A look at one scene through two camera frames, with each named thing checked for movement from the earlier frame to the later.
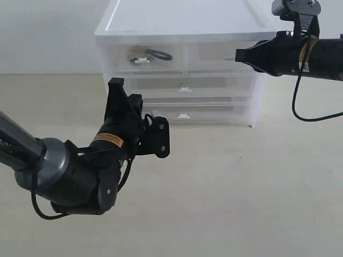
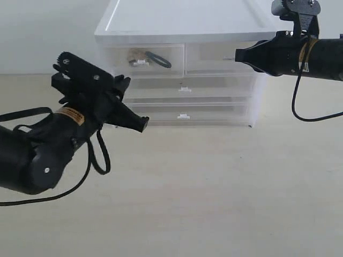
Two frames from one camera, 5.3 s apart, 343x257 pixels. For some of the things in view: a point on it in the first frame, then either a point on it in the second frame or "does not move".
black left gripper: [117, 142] → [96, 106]
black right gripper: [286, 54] does not move
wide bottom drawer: [202, 114] does not move
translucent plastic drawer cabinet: [179, 56] does not move
